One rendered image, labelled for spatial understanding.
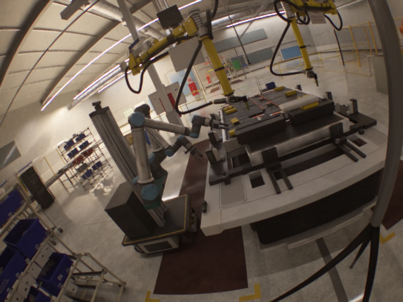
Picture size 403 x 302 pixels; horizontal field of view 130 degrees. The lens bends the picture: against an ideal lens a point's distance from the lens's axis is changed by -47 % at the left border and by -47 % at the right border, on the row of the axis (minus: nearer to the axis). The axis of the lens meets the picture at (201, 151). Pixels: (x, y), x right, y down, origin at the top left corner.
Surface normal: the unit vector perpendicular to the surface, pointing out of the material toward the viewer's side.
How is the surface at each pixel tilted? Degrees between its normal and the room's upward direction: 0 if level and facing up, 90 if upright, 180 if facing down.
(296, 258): 0
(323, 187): 0
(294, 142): 90
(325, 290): 0
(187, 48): 90
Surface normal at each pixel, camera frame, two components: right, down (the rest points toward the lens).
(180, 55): -0.52, 0.53
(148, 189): 0.56, 0.19
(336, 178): -0.38, -0.85
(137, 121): 0.54, -0.02
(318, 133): -0.07, 0.43
